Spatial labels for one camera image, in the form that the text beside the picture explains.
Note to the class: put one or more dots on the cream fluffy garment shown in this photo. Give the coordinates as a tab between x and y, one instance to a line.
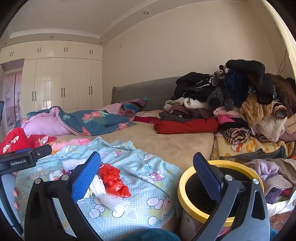
272	128

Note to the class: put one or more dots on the black fleece-lined garment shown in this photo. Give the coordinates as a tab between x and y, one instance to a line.
263	85

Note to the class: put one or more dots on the pink cartoon blanket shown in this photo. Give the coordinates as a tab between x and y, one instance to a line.
69	143

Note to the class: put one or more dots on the lilac garment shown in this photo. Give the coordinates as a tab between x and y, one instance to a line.
263	168

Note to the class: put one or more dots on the red plastic bag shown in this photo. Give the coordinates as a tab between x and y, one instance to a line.
113	180

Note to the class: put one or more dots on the dark dotted garment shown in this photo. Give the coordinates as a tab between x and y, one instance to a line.
175	114

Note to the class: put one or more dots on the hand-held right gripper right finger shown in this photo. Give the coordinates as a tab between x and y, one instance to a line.
208	178

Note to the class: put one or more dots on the brown striped cuff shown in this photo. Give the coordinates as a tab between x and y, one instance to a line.
279	111

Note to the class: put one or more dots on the yellow cartoon blanket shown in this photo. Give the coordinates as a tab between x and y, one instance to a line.
231	149

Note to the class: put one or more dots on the dark red lace cloth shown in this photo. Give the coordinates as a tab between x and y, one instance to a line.
145	119

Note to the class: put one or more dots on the teal fuzzy cloth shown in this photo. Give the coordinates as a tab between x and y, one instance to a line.
150	235

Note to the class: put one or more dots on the cream wardrobe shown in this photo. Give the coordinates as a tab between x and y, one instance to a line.
57	81

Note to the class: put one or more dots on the grey speckled sweater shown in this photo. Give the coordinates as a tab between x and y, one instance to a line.
218	97

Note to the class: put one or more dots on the navy fuzzy garment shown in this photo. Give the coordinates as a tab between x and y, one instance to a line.
235	83

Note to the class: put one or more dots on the person's left hand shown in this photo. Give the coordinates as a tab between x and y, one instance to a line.
10	192

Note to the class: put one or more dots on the blue cartoon cat sheet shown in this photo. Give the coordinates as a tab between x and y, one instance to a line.
143	162

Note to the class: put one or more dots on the pink garment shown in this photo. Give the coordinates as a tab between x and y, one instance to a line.
225	118

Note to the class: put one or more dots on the black jacket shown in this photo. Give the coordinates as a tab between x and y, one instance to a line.
192	85

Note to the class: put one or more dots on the striped colourful pillow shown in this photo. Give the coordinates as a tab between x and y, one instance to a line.
135	105

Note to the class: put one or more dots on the cream curtain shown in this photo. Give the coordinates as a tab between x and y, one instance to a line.
281	27

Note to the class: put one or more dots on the white plastic bag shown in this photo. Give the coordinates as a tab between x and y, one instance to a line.
113	204

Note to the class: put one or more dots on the grey fuzzy slippers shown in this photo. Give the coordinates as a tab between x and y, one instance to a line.
218	75

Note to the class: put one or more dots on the beige garment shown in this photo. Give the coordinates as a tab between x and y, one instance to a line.
172	103

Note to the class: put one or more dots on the white mesh foam sleeve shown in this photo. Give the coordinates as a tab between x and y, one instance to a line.
69	165

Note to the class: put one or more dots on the red folded jacket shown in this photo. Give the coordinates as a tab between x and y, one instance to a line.
185	126

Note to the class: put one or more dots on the tan knitted sweater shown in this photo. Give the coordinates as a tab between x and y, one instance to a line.
253	111

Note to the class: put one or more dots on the brown striped knit garment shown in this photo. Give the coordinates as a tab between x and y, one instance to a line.
235	135

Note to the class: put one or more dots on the yellow rim trash bin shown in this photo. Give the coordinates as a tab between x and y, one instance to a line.
185	192

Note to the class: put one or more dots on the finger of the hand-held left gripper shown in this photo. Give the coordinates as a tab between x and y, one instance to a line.
45	150

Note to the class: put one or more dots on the blue floral quilt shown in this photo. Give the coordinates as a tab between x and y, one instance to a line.
97	120

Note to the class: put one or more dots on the brown plush blanket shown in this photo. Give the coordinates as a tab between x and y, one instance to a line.
283	90

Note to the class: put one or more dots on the white fleece garment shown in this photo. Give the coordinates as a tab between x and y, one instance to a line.
196	103

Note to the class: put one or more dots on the red cartoon garment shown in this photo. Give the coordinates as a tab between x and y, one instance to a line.
13	141

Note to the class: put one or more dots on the grey bed headboard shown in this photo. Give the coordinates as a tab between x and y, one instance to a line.
143	90

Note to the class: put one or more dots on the pink cartoon fabric closet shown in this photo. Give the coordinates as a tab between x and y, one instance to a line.
11	99

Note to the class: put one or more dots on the beige knit cloth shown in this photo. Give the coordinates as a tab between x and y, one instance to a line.
284	169

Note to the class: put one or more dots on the pink cloth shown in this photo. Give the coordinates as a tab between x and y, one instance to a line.
112	108

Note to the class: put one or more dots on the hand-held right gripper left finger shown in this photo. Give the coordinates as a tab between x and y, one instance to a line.
86	176

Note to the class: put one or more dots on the peach folded towel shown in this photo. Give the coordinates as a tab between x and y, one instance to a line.
291	125

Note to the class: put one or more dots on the white red print wrapper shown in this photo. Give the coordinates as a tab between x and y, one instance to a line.
54	176

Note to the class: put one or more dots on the tan bed sheet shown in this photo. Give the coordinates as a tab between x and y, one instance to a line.
166	146

